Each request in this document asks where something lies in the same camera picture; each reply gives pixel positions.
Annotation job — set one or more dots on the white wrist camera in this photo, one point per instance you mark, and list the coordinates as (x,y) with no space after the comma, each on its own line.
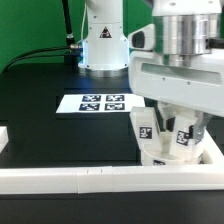
(143,39)

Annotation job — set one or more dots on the white marker tag sheet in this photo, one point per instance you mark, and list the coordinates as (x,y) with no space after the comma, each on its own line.
(99,103)

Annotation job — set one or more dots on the white front fence bar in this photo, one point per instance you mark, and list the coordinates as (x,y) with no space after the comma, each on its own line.
(111,179)

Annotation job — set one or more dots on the white round stool seat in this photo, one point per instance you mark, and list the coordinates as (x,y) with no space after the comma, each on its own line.
(156,158)

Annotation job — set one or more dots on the white left fence bar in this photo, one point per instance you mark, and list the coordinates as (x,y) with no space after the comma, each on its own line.
(3,137)

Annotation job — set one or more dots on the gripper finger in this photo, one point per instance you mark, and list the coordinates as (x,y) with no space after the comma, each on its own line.
(167,113)
(197,129)

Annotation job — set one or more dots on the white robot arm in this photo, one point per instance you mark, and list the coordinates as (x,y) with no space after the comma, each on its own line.
(177,59)

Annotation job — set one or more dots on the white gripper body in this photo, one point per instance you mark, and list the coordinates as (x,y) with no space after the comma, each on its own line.
(199,87)

